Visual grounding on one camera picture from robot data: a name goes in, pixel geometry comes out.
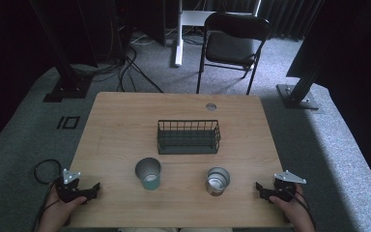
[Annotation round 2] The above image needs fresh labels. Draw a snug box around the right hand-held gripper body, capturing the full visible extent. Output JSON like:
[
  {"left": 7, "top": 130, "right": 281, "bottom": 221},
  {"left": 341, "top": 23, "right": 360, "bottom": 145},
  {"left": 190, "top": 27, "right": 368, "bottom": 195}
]
[{"left": 271, "top": 169, "right": 307, "bottom": 204}]

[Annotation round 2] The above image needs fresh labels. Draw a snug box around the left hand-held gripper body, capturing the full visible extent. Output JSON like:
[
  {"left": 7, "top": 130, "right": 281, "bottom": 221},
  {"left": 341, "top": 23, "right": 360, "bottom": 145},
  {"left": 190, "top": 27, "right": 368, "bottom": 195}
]
[{"left": 55, "top": 168, "right": 90, "bottom": 204}]

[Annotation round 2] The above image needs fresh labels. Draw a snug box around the person's right hand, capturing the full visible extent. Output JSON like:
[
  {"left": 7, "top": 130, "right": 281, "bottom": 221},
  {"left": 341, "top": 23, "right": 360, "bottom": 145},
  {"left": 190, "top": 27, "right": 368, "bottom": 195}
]
[{"left": 269, "top": 184, "right": 313, "bottom": 225}]

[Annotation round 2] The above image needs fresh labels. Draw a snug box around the person's left hand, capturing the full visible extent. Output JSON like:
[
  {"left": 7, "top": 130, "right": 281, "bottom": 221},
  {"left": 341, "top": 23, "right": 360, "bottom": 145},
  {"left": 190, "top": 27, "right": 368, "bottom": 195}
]
[{"left": 38, "top": 183, "right": 88, "bottom": 225}]

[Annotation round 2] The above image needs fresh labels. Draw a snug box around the silver metal cup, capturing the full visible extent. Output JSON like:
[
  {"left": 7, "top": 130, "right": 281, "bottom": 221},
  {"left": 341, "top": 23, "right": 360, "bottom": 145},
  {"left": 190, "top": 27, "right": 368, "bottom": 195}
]
[{"left": 205, "top": 166, "right": 232, "bottom": 197}]

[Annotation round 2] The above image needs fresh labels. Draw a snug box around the teal metal cup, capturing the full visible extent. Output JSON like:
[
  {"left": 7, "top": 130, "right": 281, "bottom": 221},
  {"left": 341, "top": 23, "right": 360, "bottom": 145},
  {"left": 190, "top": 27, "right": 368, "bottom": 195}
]
[{"left": 134, "top": 157, "right": 162, "bottom": 191}]

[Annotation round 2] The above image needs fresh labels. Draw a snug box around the black metal stand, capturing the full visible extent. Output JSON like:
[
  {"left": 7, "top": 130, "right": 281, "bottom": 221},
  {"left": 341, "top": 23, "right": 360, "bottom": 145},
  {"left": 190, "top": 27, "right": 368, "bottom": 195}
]
[
  {"left": 28, "top": 0, "right": 94, "bottom": 103},
  {"left": 275, "top": 0, "right": 326, "bottom": 111}
]

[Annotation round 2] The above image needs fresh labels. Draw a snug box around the black folding chair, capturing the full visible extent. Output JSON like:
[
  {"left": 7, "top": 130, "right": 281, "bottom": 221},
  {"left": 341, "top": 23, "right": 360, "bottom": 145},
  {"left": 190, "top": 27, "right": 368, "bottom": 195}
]
[{"left": 195, "top": 12, "right": 271, "bottom": 97}]

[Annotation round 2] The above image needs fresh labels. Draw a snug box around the dark curtain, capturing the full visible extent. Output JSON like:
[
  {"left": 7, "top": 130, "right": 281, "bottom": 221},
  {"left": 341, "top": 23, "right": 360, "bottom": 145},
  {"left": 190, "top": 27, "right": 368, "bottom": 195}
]
[{"left": 206, "top": 0, "right": 324, "bottom": 42}]

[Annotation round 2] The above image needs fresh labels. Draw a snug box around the dark cabinet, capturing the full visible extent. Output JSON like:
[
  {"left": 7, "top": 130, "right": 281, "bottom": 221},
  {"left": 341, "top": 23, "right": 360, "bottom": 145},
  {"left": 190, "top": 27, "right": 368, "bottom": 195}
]
[{"left": 113, "top": 0, "right": 167, "bottom": 48}]

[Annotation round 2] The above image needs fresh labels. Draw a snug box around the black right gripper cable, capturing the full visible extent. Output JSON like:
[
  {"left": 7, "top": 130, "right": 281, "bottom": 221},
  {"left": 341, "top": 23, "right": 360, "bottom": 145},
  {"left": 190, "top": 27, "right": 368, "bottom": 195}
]
[{"left": 284, "top": 187, "right": 317, "bottom": 230}]

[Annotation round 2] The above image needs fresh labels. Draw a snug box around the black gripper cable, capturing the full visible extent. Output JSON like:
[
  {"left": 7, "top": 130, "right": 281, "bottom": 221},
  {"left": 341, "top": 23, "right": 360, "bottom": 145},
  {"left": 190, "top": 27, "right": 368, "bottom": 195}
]
[
  {"left": 32, "top": 158, "right": 63, "bottom": 232},
  {"left": 284, "top": 187, "right": 317, "bottom": 230}
]

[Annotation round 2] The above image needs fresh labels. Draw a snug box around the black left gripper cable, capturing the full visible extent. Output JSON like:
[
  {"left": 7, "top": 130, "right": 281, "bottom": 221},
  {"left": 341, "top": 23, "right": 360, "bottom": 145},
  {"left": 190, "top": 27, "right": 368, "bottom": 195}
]
[{"left": 32, "top": 158, "right": 63, "bottom": 232}]

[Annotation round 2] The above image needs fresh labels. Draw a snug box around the black wire basket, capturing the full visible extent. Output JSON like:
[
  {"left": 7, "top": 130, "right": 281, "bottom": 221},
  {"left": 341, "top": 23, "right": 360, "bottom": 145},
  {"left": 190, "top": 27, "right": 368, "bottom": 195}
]
[{"left": 157, "top": 119, "right": 222, "bottom": 156}]

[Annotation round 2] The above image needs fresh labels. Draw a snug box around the bundle of black floor cables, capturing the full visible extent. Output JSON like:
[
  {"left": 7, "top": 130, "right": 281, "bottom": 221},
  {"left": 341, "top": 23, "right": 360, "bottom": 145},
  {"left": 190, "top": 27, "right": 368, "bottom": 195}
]
[{"left": 71, "top": 27, "right": 164, "bottom": 95}]

